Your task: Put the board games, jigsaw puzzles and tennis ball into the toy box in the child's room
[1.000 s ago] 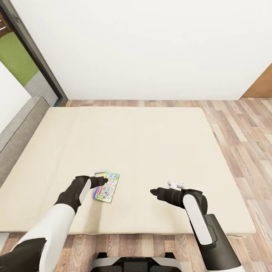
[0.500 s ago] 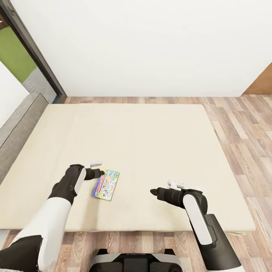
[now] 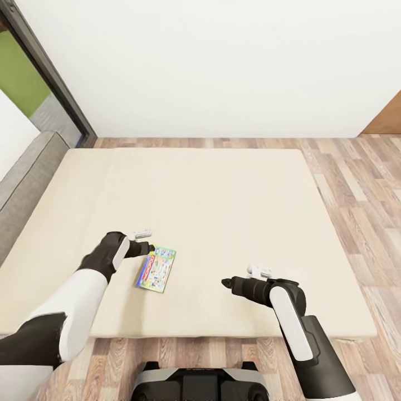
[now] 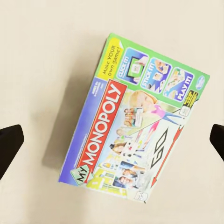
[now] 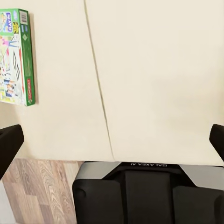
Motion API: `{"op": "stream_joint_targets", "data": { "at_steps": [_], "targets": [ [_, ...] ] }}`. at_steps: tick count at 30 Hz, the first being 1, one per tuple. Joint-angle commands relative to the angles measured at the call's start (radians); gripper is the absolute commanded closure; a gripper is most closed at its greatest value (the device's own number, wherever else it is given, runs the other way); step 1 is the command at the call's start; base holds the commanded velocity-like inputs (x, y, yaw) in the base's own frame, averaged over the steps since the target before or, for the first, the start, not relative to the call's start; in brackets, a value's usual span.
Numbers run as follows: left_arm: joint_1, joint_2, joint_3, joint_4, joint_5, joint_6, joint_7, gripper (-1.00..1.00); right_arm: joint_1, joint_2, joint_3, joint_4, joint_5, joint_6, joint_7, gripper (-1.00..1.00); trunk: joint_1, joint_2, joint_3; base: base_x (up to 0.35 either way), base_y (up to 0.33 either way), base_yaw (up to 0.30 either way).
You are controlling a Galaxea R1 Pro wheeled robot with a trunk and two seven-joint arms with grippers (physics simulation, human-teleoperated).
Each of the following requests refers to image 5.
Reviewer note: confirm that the board game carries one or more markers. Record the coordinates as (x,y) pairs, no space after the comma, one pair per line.
(16,73)

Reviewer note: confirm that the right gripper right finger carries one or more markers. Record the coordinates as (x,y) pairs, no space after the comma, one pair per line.
(217,139)

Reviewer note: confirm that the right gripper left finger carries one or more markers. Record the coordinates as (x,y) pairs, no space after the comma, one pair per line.
(11,139)

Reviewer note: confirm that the bed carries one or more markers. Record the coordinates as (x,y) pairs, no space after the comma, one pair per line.
(122,81)

